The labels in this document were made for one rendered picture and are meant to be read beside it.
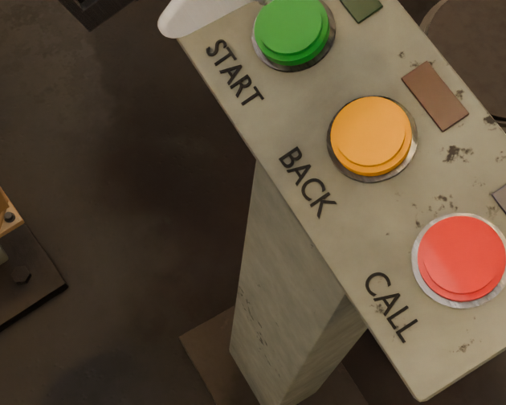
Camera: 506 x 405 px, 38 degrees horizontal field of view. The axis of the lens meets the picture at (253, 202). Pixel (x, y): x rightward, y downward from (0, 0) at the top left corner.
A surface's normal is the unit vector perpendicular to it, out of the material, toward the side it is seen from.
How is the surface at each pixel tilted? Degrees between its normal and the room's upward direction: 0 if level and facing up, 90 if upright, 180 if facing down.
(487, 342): 20
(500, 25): 0
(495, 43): 0
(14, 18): 0
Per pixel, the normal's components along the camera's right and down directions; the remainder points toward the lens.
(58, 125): 0.06, -0.41
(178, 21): 0.52, 0.81
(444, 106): -0.23, -0.22
